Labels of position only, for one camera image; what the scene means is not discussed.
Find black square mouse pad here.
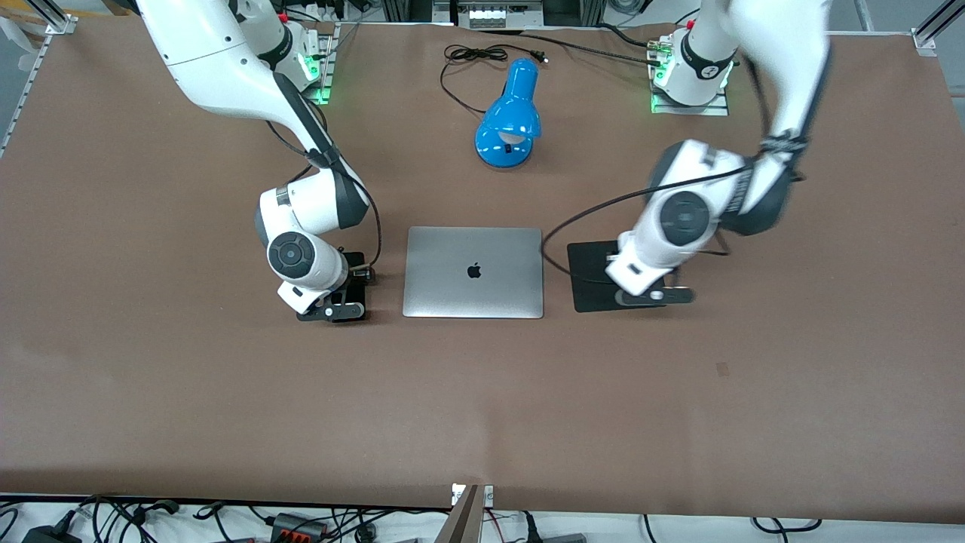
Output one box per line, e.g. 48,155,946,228
566,240,669,314

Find silver closed laptop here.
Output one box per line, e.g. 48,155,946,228
402,226,544,320

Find brown table cover sheet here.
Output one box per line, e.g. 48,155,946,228
0,15,965,526

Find blue desk lamp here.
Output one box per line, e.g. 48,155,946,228
474,58,543,170

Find grey box with orange connectors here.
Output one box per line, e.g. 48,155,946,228
270,512,330,541

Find grey power strip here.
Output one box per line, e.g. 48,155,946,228
467,2,530,30

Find black power adapter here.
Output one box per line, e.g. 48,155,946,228
21,524,82,543

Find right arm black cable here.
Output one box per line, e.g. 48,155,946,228
264,98,382,274

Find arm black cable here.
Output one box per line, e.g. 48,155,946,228
264,98,382,274
541,161,764,284

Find black lamp power cord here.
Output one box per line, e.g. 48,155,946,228
440,44,550,116

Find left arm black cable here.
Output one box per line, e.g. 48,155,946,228
541,161,764,284

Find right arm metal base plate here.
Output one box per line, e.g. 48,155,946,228
298,23,338,106

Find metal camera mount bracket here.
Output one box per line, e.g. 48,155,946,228
450,483,495,543

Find tangled black floor cables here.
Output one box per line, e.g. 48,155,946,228
0,494,453,543

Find black braided supply cable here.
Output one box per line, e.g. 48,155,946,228
479,26,666,70

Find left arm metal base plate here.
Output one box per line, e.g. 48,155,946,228
649,38,731,117

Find aluminium frame profile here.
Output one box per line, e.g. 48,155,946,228
29,0,78,35
911,0,965,58

